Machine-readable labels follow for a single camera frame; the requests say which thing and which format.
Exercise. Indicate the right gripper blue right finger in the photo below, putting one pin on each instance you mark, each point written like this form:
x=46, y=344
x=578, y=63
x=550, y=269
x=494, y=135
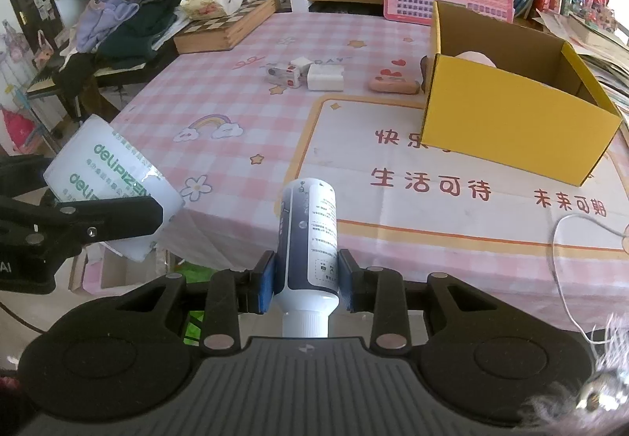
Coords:
x=380, y=292

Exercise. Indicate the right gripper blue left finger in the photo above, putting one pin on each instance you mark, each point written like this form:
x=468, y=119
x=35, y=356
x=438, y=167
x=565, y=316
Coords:
x=229, y=295

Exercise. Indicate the clear tape roll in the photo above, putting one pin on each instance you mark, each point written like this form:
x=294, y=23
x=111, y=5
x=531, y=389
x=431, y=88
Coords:
x=98, y=163

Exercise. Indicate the pink eraser case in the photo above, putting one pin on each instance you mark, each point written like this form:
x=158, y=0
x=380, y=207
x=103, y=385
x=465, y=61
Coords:
x=392, y=84

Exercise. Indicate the white power adapter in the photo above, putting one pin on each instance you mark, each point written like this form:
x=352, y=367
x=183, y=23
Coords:
x=326, y=77

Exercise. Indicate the pink plush pig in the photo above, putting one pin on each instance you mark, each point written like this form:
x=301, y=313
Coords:
x=477, y=57

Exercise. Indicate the small white cube charger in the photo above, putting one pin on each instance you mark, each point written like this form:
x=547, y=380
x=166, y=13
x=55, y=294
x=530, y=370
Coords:
x=302, y=65

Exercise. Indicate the pink checkered tablecloth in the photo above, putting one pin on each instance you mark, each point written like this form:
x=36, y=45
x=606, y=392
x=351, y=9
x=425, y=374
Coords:
x=229, y=141

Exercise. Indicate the pile of clothes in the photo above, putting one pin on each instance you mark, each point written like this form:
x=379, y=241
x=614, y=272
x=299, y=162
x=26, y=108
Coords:
x=115, y=34

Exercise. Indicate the yellow cardboard box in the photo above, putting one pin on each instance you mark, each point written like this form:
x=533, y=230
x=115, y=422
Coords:
x=540, y=109

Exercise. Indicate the wooden chess box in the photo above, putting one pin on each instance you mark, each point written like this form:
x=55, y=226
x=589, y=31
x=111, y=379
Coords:
x=224, y=33

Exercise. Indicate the stack of papers and books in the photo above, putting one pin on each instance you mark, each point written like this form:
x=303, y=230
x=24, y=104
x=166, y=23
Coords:
x=604, y=55

